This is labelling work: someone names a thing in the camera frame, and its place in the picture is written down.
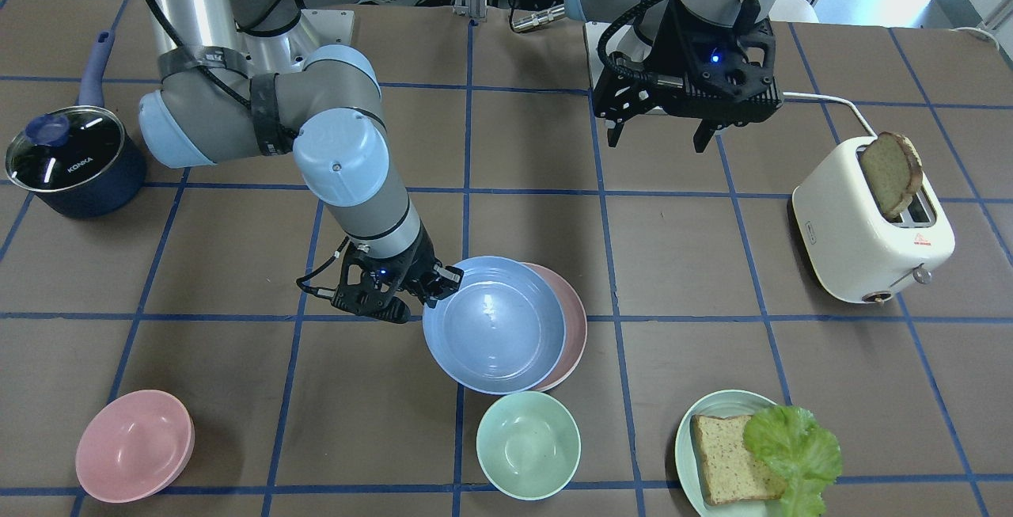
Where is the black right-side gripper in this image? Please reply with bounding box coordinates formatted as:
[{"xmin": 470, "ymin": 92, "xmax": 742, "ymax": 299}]
[{"xmin": 332, "ymin": 232, "xmax": 464, "ymax": 325}]

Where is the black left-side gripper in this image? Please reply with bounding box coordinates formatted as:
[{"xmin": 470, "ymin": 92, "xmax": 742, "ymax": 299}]
[{"xmin": 593, "ymin": 0, "xmax": 783, "ymax": 154}]

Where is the blue plate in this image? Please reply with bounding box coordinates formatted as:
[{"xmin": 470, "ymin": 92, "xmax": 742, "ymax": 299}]
[{"xmin": 421, "ymin": 255, "xmax": 567, "ymax": 395}]

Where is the pink plate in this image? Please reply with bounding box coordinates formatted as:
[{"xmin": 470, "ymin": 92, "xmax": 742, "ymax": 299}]
[{"xmin": 525, "ymin": 262, "xmax": 587, "ymax": 392}]

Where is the left-side robot arm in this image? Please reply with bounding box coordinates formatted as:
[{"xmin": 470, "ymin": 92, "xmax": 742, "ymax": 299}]
[{"xmin": 563, "ymin": 0, "xmax": 783, "ymax": 152}]

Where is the right-side robot arm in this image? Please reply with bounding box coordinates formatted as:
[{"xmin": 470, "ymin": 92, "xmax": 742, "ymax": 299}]
[{"xmin": 138, "ymin": 0, "xmax": 463, "ymax": 323}]

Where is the silver metal connector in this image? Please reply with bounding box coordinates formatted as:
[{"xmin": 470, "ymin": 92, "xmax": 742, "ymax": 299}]
[{"xmin": 509, "ymin": 5, "xmax": 567, "ymax": 34}]

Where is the green bowl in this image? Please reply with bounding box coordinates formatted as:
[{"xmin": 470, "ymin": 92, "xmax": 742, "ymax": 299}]
[{"xmin": 476, "ymin": 391, "xmax": 582, "ymax": 501}]

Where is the white toaster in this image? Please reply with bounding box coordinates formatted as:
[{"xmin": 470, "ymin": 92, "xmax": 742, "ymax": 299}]
[{"xmin": 790, "ymin": 135, "xmax": 955, "ymax": 303}]

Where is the bread slice in toaster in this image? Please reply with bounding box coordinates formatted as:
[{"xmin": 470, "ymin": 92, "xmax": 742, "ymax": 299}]
[{"xmin": 858, "ymin": 131, "xmax": 924, "ymax": 222}]

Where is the green plate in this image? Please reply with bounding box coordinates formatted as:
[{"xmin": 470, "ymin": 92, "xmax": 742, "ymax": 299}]
[{"xmin": 673, "ymin": 390, "xmax": 783, "ymax": 516}]

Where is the green lettuce leaf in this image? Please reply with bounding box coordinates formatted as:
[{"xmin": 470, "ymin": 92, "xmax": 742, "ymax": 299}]
[{"xmin": 744, "ymin": 405, "xmax": 843, "ymax": 516}]

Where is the dark blue pot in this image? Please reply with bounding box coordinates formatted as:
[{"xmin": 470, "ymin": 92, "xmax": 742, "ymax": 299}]
[{"xmin": 8, "ymin": 30, "xmax": 147, "ymax": 220}]

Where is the bread slice on plate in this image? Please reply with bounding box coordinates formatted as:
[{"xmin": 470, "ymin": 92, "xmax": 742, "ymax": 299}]
[{"xmin": 691, "ymin": 415, "xmax": 787, "ymax": 506}]

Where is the pink bowl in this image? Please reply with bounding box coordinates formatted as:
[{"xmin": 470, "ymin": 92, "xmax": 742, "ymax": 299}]
[{"xmin": 74, "ymin": 390, "xmax": 194, "ymax": 504}]

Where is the glass pot lid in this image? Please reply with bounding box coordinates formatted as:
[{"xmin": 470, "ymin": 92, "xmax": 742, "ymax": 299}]
[{"xmin": 4, "ymin": 105, "xmax": 127, "ymax": 192}]

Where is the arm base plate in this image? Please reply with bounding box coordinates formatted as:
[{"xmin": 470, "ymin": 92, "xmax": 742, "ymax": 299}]
[
  {"xmin": 239, "ymin": 10, "xmax": 355, "ymax": 74},
  {"xmin": 585, "ymin": 21, "xmax": 673, "ymax": 116}
]

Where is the white toaster cable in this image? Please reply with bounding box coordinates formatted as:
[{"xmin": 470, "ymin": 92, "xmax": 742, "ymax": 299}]
[{"xmin": 782, "ymin": 91, "xmax": 879, "ymax": 139}]

